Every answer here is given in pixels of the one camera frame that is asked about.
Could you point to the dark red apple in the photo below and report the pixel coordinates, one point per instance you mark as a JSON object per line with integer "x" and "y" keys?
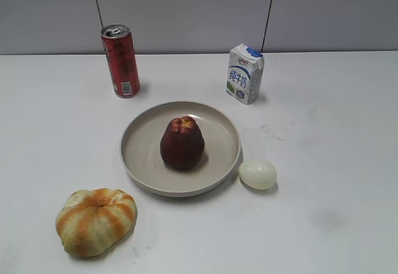
{"x": 182, "y": 144}

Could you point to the beige round plate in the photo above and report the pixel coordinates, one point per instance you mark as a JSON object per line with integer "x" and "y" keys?
{"x": 140, "y": 150}

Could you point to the white blue milk carton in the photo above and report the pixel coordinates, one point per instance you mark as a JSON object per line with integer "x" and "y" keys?
{"x": 245, "y": 71}

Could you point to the white egg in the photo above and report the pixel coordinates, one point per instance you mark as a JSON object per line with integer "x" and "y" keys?
{"x": 258, "y": 174}

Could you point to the red soda can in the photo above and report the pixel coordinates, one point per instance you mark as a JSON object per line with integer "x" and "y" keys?
{"x": 120, "y": 55}

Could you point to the orange striped pumpkin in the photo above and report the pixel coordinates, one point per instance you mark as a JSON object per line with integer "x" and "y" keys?
{"x": 91, "y": 221}

